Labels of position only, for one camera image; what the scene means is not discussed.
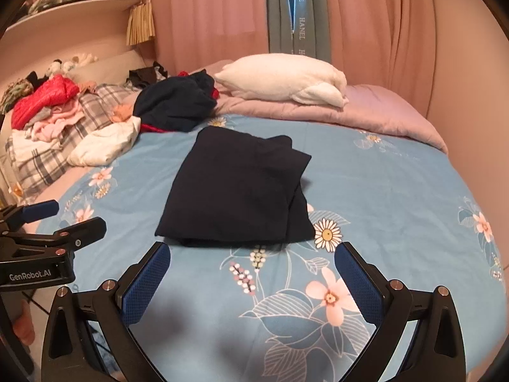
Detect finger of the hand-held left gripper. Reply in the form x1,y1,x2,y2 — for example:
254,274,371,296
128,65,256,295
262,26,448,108
0,201,60,231
18,217,108,257

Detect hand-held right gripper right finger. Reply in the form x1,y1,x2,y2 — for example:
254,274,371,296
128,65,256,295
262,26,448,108
334,241,467,382

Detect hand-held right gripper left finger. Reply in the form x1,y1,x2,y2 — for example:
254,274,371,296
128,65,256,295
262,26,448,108
41,241,172,382

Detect navy blue jacket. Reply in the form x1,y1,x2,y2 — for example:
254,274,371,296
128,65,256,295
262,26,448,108
154,126,317,247

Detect pink clothes pile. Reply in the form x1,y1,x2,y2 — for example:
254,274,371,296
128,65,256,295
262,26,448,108
24,99,86,144

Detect dark navy clothes heap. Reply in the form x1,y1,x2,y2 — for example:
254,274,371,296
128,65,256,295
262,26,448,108
133,69,219,133

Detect person's left hand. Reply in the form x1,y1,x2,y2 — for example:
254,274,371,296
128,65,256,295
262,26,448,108
12,298,36,347

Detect pink bed sheet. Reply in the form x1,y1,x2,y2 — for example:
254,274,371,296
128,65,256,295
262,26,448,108
20,165,94,231

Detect blue floral bedsheet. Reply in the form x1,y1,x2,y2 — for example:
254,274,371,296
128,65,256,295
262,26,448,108
30,113,506,382

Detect white padded jacket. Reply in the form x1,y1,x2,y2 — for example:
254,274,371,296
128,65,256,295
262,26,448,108
67,116,143,167

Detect red puffer jacket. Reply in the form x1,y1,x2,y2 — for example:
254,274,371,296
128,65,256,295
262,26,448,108
11,75,80,130

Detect green patterned cloth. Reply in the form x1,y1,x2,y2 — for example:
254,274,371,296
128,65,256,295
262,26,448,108
0,80,34,114

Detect peach cloth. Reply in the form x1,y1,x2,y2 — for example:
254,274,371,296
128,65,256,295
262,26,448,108
110,103,135,123

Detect grey plaid blanket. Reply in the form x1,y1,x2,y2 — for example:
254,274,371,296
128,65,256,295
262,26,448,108
5,83,138,200

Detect beige headboard cushion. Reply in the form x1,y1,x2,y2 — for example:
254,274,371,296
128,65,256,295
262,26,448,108
67,50,149,86

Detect black garment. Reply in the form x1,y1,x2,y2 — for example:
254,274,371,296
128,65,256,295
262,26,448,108
127,60,170,88

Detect pink quilt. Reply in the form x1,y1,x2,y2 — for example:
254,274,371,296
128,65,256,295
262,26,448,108
190,59,449,155

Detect beige tassel hanging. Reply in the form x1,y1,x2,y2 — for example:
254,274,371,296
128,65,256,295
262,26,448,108
126,0,157,46

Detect white fluffy pillow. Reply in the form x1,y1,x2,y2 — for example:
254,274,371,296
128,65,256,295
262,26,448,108
214,53,350,108

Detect pink curtain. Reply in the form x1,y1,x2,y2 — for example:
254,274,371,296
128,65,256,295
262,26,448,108
320,0,446,106
149,0,271,73

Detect grey-blue curtain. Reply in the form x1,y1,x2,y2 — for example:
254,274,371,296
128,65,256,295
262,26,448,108
264,0,332,62

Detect white wall shelf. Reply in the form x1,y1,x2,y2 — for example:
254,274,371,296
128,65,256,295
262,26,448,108
0,0,144,48

